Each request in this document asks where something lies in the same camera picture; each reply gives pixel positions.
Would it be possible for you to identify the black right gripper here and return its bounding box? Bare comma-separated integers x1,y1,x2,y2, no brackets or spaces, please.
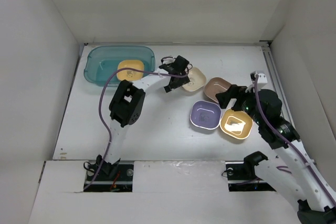
215,84,265,126

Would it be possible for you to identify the brown panda plate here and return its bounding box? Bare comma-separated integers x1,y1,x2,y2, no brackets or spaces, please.
204,77,232,103

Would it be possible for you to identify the cream panda plate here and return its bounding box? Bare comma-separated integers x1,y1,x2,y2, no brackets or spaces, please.
182,67,206,92

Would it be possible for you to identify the large purple panda plate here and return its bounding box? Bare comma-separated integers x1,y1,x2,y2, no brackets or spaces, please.
190,100,222,130

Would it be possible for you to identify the orange panda plate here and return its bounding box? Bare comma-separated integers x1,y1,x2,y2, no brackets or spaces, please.
117,60,144,81

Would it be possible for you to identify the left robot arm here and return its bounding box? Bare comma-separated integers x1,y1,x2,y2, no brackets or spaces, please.
95,56,192,180

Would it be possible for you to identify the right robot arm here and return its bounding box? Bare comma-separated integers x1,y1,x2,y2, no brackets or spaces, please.
216,84,335,223

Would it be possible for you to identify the teal plastic bin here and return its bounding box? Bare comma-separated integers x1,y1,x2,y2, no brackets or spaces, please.
83,46,155,87

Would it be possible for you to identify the yellow plate near right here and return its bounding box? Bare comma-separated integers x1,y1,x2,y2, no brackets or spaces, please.
219,109,253,140

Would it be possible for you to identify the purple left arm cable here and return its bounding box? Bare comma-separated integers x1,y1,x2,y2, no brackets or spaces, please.
83,56,192,190

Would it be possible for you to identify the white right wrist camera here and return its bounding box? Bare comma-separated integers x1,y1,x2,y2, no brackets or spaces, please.
250,70,268,91

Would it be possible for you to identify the aluminium frame rail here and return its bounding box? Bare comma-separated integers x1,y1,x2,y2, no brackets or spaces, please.
258,41,291,120

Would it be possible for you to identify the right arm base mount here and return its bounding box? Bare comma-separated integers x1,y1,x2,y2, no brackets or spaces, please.
221,163,276,192

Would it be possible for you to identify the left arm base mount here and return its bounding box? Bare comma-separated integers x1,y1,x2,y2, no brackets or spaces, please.
83,155,134,193

